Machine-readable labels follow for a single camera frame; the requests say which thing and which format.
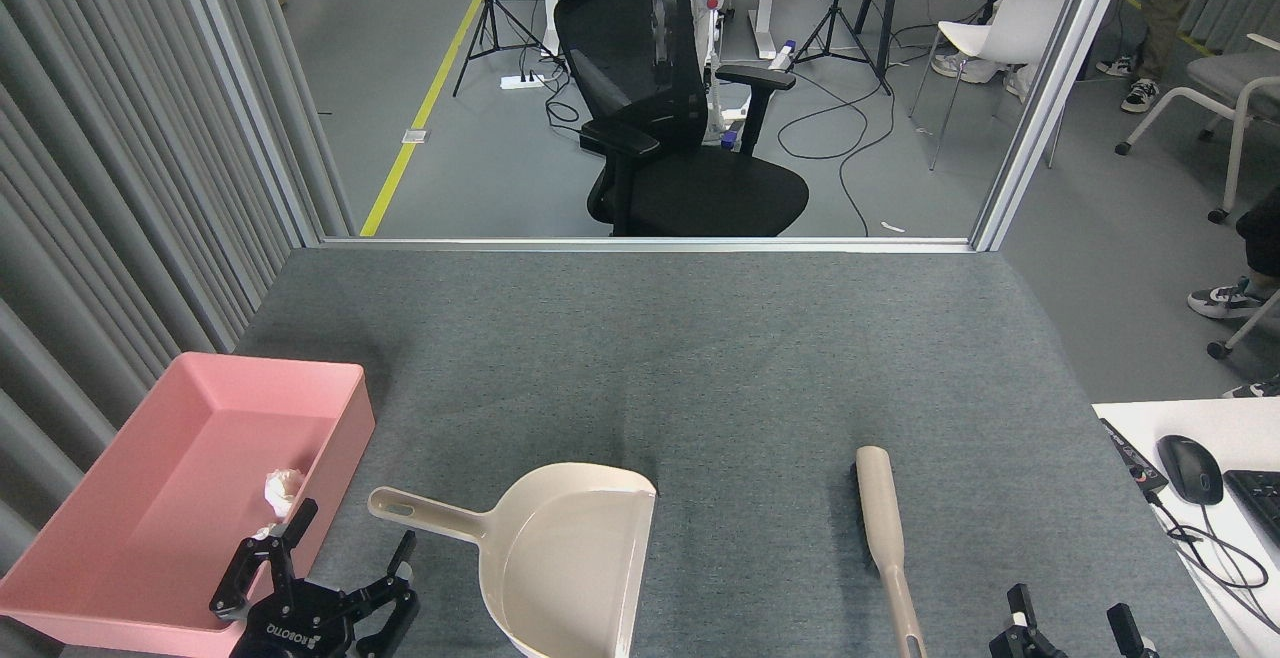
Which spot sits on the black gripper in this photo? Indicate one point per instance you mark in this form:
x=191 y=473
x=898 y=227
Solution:
x=295 y=628

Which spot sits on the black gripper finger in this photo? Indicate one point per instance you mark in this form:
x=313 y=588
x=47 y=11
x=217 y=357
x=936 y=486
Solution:
x=1125 y=628
x=1020 y=608

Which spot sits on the beige hand brush black bristles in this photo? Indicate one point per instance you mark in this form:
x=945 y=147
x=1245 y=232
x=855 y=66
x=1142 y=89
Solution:
x=880 y=508

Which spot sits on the beige plastic dustpan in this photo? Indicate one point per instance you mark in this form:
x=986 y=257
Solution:
x=580 y=558

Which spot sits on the grey chair white frame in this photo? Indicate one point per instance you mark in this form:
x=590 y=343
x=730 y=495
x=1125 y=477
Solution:
x=1230 y=68
x=1245 y=328

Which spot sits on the pink plastic bin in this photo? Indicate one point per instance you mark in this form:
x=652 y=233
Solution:
x=150 y=498

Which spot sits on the small black device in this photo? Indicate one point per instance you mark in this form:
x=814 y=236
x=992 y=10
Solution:
x=1130 y=456

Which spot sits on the black computer mouse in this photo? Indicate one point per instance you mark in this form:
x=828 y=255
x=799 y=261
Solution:
x=1190 y=468

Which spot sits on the black keyboard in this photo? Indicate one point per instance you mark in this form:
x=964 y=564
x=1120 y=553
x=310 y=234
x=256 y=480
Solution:
x=1262 y=503

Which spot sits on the white desk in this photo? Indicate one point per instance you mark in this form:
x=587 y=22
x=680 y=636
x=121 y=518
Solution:
x=1240 y=423

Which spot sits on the silver floor plate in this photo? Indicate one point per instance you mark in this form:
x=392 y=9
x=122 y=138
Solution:
x=415 y=136

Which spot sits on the black office chair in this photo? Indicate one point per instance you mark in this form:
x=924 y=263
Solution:
x=700 y=193

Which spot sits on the person in white trousers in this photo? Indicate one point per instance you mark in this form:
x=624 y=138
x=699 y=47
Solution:
x=960 y=66

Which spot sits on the white power strip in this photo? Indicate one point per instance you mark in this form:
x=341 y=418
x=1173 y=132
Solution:
x=522 y=81

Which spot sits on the white plastic chair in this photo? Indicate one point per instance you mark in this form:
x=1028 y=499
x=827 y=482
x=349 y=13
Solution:
x=1010 y=28

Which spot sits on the black tripod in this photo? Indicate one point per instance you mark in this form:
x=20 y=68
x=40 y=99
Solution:
x=885 y=8
x=490 y=8

